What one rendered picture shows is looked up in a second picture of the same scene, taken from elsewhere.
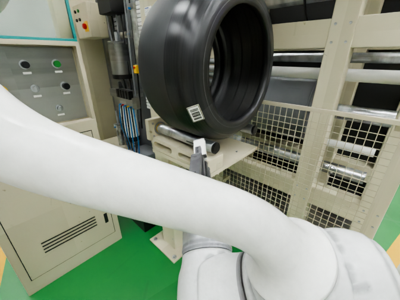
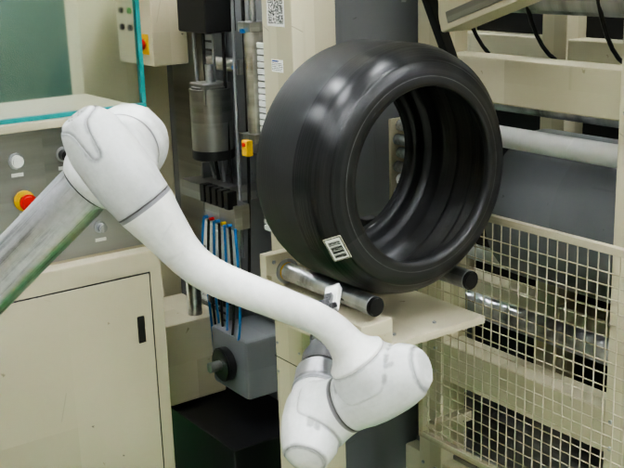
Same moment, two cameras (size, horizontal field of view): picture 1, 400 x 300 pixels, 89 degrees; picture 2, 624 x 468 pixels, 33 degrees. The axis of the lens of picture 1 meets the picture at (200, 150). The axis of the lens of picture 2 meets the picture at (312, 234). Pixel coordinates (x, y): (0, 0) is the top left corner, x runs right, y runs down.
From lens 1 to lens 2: 155 cm
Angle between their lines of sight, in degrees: 15
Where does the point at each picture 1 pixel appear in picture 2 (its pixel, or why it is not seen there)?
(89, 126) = (147, 264)
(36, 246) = not seen: outside the picture
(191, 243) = (299, 375)
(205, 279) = (305, 390)
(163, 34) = (293, 140)
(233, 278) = (324, 384)
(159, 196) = (270, 297)
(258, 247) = (322, 331)
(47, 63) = not seen: hidden behind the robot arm
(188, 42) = (325, 155)
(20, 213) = (15, 426)
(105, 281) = not seen: outside the picture
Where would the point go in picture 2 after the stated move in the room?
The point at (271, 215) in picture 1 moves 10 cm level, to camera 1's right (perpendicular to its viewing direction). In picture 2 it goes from (332, 315) to (394, 317)
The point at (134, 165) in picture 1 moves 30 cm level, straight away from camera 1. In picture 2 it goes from (259, 281) to (243, 234)
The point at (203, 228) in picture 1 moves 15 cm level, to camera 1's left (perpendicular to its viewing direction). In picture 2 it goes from (292, 317) to (203, 313)
